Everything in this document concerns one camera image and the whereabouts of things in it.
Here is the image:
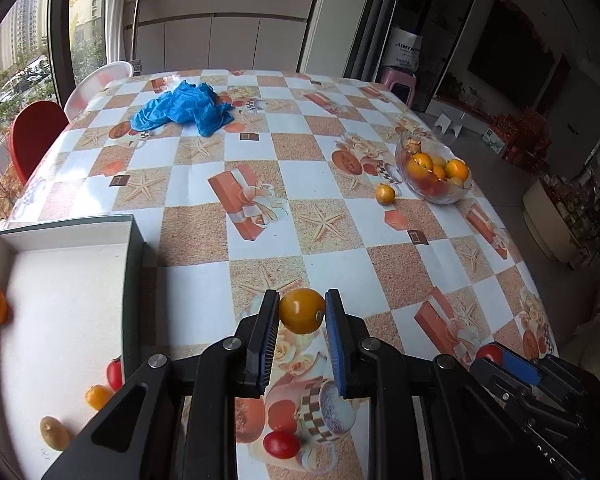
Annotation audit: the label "white printed bag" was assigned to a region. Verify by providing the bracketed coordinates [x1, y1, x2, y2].
[386, 27, 424, 72]

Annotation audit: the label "small white stand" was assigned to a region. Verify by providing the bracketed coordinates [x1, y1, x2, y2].
[433, 113, 465, 139]

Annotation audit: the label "grey curtain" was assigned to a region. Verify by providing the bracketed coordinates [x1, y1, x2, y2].
[344, 0, 397, 83]

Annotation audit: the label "small orange-yellow tomato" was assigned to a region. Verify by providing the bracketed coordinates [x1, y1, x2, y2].
[85, 385, 115, 410]

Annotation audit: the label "red tomato with stem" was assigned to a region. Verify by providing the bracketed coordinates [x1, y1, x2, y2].
[476, 344, 504, 365]

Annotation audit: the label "white cardboard tray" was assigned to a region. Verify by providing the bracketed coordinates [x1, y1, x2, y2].
[0, 214, 147, 480]

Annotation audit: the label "pink plastic stool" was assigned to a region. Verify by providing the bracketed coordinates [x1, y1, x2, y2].
[381, 66, 418, 107]

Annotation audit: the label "white chair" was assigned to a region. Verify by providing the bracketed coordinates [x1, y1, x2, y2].
[63, 61, 135, 122]

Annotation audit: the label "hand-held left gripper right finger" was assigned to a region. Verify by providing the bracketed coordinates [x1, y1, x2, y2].
[324, 289, 546, 480]

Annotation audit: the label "clear glass bowl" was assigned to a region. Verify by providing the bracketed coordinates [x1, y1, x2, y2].
[395, 129, 474, 205]

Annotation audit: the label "checked printed tablecloth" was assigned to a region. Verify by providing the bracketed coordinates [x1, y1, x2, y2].
[7, 68, 561, 480]

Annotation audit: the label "round yellow tomato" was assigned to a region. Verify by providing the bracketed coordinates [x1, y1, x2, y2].
[279, 288, 327, 335]

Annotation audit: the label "red chair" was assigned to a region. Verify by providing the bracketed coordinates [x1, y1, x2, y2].
[10, 100, 71, 187]

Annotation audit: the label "red decorations heap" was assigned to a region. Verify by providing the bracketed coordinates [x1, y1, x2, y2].
[484, 107, 553, 176]

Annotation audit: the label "white cabinet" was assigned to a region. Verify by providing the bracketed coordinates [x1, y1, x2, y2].
[122, 0, 320, 73]

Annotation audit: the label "red fruit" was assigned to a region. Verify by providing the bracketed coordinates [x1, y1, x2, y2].
[416, 179, 448, 198]

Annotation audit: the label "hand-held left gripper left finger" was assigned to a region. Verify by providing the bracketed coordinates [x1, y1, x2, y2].
[42, 290, 281, 480]

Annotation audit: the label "blue plastic gloves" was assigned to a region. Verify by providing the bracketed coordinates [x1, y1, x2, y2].
[130, 81, 235, 137]

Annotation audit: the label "red cherry tomato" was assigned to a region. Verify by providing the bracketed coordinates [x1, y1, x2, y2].
[263, 431, 302, 460]
[106, 357, 125, 392]

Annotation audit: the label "metal pole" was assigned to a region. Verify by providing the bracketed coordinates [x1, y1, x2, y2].
[127, 0, 144, 63]

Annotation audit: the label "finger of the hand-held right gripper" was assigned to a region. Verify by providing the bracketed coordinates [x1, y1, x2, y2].
[497, 346, 600, 401]
[469, 359, 588, 428]

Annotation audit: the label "black television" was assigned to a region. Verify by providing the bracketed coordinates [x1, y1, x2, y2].
[467, 0, 556, 111]

